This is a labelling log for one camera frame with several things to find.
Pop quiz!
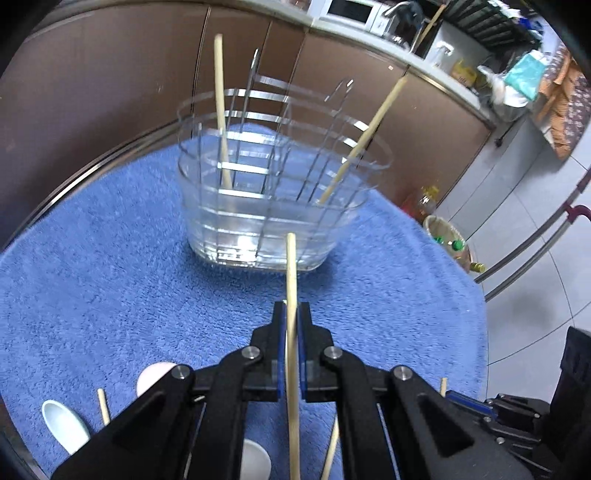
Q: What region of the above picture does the metal faucet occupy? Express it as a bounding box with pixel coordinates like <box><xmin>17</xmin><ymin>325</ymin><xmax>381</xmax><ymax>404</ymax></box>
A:
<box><xmin>383</xmin><ymin>0</ymin><xmax>428</xmax><ymax>47</ymax></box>

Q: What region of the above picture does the teal plastic bag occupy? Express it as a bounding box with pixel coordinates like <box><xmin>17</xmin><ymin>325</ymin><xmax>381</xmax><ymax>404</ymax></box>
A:
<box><xmin>505</xmin><ymin>48</ymin><xmax>548</xmax><ymax>100</ymax></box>

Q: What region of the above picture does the cooking oil bottle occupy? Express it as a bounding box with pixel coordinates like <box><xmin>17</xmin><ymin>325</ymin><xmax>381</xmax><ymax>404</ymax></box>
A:
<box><xmin>418</xmin><ymin>185</ymin><xmax>440</xmax><ymax>217</ymax></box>

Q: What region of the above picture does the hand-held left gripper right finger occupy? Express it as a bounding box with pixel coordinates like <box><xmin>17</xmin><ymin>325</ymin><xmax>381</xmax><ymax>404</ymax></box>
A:
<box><xmin>298</xmin><ymin>302</ymin><xmax>532</xmax><ymax>480</ymax></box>

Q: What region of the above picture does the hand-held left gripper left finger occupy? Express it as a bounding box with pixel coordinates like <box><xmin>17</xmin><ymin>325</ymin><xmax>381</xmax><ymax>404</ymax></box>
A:
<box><xmin>51</xmin><ymin>300</ymin><xmax>289</xmax><ymax>480</ymax></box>

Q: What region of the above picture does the white countertop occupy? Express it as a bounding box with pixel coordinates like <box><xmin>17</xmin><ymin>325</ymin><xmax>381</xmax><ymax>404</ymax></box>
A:
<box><xmin>305</xmin><ymin>18</ymin><xmax>499</xmax><ymax>125</ymax></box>

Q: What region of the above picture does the black wall dish rack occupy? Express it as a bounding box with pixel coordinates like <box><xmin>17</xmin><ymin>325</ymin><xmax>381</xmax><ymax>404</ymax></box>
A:
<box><xmin>443</xmin><ymin>0</ymin><xmax>543</xmax><ymax>47</ymax></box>

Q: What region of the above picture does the clear plastic bag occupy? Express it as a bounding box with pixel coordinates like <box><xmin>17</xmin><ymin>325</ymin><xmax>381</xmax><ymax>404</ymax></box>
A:
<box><xmin>480</xmin><ymin>65</ymin><xmax>532</xmax><ymax>121</ymax></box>

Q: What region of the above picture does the white bottle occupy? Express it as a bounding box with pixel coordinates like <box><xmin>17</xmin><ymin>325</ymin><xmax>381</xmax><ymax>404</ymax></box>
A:
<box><xmin>425</xmin><ymin>39</ymin><xmax>455</xmax><ymax>72</ymax></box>

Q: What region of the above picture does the clear utensil holder with wire rack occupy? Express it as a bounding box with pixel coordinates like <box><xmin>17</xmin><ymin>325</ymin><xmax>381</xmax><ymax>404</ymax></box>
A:
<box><xmin>178</xmin><ymin>48</ymin><xmax>393</xmax><ymax>273</ymax></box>

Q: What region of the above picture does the bluish white spoon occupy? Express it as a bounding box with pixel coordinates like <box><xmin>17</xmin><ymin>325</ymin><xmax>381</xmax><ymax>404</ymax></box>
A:
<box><xmin>41</xmin><ymin>399</ymin><xmax>90</xmax><ymax>455</ymax></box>

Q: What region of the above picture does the blue towel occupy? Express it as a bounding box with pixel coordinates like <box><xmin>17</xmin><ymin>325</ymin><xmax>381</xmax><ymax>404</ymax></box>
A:
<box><xmin>0</xmin><ymin>122</ymin><xmax>488</xmax><ymax>480</ymax></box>

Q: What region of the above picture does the woven basket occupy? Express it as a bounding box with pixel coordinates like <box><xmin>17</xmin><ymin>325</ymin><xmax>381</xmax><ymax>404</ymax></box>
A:
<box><xmin>424</xmin><ymin>215</ymin><xmax>472</xmax><ymax>271</ymax></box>

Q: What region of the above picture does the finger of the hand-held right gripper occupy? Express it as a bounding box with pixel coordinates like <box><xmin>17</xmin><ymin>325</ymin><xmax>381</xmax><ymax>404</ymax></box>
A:
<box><xmin>445</xmin><ymin>390</ymin><xmax>499</xmax><ymax>423</ymax></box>

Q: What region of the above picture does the white microwave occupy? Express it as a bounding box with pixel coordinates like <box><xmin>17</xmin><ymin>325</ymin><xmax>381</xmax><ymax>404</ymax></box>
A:
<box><xmin>318</xmin><ymin>0</ymin><xmax>376</xmax><ymax>31</ymax></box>

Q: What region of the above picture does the yellow bottle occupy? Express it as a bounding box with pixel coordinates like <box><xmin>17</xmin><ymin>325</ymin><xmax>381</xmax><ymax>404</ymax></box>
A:
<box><xmin>451</xmin><ymin>59</ymin><xmax>478</xmax><ymax>88</ymax></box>

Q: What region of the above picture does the orange patterned cloth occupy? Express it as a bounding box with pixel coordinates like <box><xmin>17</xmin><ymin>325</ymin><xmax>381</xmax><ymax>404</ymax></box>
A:
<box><xmin>531</xmin><ymin>46</ymin><xmax>591</xmax><ymax>160</ymax></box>

